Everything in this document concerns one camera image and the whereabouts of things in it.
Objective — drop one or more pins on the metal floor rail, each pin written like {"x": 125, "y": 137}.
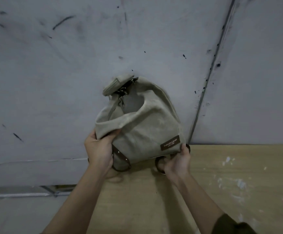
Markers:
{"x": 29, "y": 191}

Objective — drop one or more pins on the person's right thumb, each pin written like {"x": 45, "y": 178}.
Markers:
{"x": 185, "y": 151}

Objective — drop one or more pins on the person's right hand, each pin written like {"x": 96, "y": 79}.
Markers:
{"x": 177, "y": 163}

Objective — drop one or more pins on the person's left thumb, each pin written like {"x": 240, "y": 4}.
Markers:
{"x": 110, "y": 135}

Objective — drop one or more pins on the dark green sleeve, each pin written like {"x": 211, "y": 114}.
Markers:
{"x": 231, "y": 225}

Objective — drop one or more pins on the beige canvas bag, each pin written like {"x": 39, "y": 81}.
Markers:
{"x": 141, "y": 119}

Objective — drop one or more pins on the person's left forearm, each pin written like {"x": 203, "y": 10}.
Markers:
{"x": 73, "y": 202}

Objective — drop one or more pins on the person's right forearm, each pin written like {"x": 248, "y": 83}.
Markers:
{"x": 195, "y": 202}

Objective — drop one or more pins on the person's left hand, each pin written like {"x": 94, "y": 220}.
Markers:
{"x": 98, "y": 153}

